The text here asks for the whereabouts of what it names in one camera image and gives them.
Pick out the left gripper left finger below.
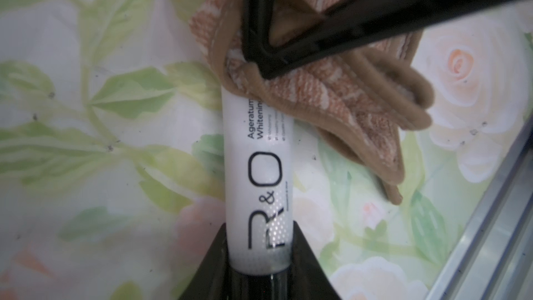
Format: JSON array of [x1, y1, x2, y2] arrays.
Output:
[[178, 224, 229, 300]]

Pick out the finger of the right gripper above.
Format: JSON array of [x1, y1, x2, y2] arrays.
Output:
[[242, 0, 515, 79]]

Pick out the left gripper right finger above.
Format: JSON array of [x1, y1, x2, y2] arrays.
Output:
[[289, 221, 340, 300]]

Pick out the dark cap toothpaste tube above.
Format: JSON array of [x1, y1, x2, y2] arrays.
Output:
[[222, 89, 294, 299]]

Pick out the aluminium front rail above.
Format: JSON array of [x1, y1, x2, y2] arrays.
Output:
[[427, 119, 532, 299]]

